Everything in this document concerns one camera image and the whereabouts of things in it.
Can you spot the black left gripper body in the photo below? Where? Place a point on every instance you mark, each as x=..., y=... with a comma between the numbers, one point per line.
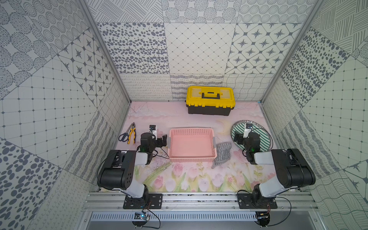
x=160, y=141

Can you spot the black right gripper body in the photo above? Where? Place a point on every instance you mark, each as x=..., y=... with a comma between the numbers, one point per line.
x=242, y=140

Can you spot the speckled grey round plate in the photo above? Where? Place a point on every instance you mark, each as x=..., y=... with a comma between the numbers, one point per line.
x=265, y=139

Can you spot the grey knitted dish cloth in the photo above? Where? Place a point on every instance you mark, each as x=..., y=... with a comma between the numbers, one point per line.
x=223, y=154

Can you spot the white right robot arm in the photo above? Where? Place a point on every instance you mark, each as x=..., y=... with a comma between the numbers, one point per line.
x=292, y=170

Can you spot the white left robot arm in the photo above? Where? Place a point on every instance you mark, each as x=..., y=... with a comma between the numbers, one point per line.
x=117, y=171

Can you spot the pink perforated plastic basket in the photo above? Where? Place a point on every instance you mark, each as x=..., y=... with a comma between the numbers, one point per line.
x=192, y=144

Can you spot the yellow and black toolbox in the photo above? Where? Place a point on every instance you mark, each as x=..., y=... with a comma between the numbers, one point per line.
x=206, y=100

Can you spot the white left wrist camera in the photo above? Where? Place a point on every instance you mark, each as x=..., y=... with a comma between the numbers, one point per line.
x=153, y=131

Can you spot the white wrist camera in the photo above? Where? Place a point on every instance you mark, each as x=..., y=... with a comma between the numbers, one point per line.
x=247, y=130
x=153, y=131

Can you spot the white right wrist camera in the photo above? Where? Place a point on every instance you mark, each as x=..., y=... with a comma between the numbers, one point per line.
x=247, y=130

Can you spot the yellow handled pliers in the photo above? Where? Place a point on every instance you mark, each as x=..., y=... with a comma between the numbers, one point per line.
x=132, y=134

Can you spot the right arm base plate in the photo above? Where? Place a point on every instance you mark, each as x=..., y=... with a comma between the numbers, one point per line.
x=247, y=201

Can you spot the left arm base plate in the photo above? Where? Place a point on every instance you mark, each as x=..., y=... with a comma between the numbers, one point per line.
x=143, y=201

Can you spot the aluminium mounting rail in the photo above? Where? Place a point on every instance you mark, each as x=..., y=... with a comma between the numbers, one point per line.
x=213, y=201

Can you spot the white perforated cable tray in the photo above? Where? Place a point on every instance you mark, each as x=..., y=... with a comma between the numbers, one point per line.
x=176, y=216

